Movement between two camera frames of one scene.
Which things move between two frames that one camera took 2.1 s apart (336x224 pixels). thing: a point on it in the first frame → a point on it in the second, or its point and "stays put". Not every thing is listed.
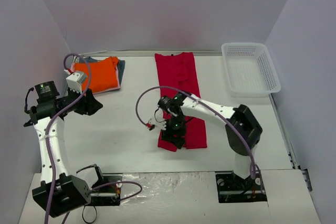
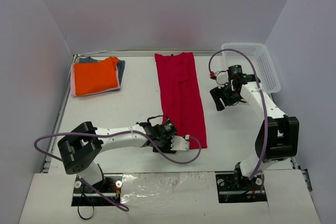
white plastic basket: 250,70 stays put
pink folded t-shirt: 73,69 stays put
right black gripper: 174,136 → 220,95
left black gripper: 85,104 → 163,145
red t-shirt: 178,77 stays put
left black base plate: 109,195 stays put
